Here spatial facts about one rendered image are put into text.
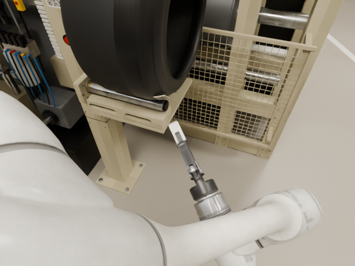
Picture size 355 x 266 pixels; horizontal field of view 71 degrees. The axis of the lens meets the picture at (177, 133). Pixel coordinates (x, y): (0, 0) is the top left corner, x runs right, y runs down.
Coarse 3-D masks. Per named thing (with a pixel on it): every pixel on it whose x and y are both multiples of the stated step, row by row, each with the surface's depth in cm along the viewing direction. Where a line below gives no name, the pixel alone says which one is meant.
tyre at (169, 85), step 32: (64, 0) 64; (96, 0) 61; (128, 0) 59; (160, 0) 61; (192, 0) 105; (96, 32) 65; (128, 32) 62; (160, 32) 65; (192, 32) 108; (96, 64) 73; (128, 64) 68; (160, 64) 71
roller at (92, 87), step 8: (88, 88) 103; (96, 88) 101; (104, 88) 100; (112, 96) 100; (120, 96) 99; (128, 96) 98; (144, 104) 97; (152, 104) 95; (160, 104) 94; (168, 104) 97
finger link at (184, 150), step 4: (184, 144) 70; (180, 148) 70; (184, 148) 70; (188, 148) 70; (184, 152) 69; (188, 152) 69; (184, 156) 68; (188, 156) 68; (184, 160) 68; (188, 160) 68; (192, 160) 67; (188, 164) 67; (192, 164) 67; (188, 168) 66; (196, 168) 65; (188, 172) 66
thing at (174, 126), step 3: (171, 123) 75; (174, 123) 75; (177, 123) 75; (171, 126) 75; (174, 126) 75; (177, 126) 75; (171, 129) 75; (174, 129) 75; (177, 129) 75; (180, 129) 74; (174, 132) 75; (180, 132) 74; (174, 135) 74; (183, 135) 74; (174, 138) 74; (183, 138) 74; (177, 141) 74
